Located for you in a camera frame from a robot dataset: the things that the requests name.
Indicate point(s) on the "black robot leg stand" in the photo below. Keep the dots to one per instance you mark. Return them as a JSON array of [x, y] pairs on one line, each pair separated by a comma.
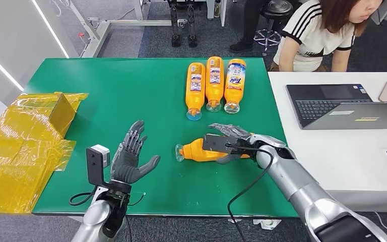
[[191, 23], [175, 23]]

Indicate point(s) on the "orange detergent bottle blue cap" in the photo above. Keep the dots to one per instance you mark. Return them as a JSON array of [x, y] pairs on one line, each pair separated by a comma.
[[195, 100]]

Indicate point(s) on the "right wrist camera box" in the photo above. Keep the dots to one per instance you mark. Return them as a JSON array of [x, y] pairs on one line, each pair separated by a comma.
[[215, 143]]

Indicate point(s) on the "green table mat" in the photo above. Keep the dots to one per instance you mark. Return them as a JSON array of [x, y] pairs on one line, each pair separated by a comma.
[[130, 100]]

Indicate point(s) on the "cardboard box in yellow film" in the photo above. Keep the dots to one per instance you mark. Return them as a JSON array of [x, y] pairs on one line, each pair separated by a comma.
[[20, 150]]

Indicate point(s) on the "small white floor plate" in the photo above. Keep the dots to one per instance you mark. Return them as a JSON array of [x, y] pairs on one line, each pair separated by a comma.
[[234, 220]]

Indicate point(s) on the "small dark drink bottle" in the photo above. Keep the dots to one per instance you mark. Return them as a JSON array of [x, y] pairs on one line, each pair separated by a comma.
[[217, 10]]

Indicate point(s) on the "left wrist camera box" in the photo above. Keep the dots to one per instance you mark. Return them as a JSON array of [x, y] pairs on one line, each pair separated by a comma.
[[95, 163]]

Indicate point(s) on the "black round stool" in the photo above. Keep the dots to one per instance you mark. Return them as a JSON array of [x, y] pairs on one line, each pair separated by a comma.
[[277, 8]]

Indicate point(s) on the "seated person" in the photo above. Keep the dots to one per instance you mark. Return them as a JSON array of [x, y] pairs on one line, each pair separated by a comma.
[[310, 36]]

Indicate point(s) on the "dark grey open laptop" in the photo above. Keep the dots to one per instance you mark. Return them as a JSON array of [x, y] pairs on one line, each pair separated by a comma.
[[317, 107]]

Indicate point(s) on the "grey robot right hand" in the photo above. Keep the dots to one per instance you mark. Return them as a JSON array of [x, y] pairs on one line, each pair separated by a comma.
[[238, 132]]

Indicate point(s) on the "orange detergent bottle clear cap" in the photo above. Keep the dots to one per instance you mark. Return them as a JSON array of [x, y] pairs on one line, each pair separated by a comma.
[[197, 153], [235, 95], [214, 90]]

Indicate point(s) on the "white cabinet panel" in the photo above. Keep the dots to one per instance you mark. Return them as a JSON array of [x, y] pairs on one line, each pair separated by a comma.
[[224, 13]]

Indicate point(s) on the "white desk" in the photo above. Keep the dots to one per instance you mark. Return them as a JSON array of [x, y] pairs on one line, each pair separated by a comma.
[[340, 160]]

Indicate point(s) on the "white metal table frame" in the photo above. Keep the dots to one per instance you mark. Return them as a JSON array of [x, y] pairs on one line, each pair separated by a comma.
[[100, 30]]

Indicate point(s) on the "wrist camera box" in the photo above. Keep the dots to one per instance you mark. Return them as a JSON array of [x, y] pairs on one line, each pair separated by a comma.
[[95, 163], [215, 143]]

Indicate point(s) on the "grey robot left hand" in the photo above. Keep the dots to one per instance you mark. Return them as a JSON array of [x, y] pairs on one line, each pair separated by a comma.
[[126, 163]]

